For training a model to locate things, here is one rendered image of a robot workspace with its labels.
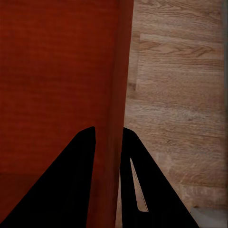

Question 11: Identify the storage box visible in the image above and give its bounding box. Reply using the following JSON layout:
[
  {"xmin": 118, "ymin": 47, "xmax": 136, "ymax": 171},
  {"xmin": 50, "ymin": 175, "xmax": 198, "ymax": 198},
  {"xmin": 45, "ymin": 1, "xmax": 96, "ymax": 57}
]
[{"xmin": 0, "ymin": 0, "xmax": 134, "ymax": 228}]

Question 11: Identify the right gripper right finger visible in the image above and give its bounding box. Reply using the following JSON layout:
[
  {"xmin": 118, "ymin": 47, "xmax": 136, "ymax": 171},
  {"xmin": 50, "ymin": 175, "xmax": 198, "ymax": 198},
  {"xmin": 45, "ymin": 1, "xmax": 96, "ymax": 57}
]
[{"xmin": 120, "ymin": 127, "xmax": 199, "ymax": 228}]

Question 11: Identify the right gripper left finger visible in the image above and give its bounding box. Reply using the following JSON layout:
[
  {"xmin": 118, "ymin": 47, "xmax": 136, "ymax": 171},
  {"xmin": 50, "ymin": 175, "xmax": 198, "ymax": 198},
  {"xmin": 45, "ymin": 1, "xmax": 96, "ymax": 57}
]
[{"xmin": 0, "ymin": 126, "xmax": 96, "ymax": 228}]

